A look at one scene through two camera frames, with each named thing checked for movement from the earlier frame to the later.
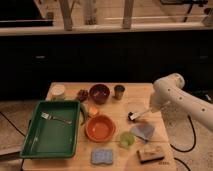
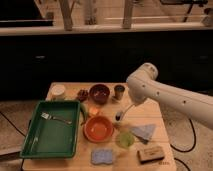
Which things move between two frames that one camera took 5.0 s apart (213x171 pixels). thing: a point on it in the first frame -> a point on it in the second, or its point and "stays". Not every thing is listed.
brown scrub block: (150, 154) stays
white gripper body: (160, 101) -> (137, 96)
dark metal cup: (119, 89) stays
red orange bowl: (100, 128) stays
